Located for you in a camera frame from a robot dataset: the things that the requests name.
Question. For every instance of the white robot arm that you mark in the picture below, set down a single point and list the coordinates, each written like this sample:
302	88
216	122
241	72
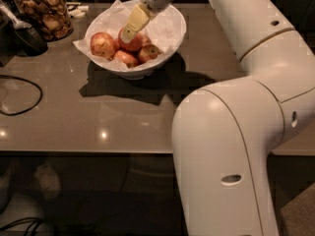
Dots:
223	133

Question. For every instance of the white paper liner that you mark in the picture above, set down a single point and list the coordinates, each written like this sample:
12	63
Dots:
167	27

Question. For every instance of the glass jar of dried chips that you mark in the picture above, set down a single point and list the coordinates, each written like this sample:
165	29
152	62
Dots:
50	16

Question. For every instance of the white bowl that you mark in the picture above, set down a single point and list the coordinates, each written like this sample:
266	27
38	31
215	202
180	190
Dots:
138	72

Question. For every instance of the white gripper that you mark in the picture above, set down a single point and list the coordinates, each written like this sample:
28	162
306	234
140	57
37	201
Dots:
140	16

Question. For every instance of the small white items behind jar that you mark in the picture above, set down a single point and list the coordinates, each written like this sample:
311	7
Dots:
77	11

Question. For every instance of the black appliance with silver handle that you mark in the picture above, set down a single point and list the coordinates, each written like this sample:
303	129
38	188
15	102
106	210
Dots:
27	39

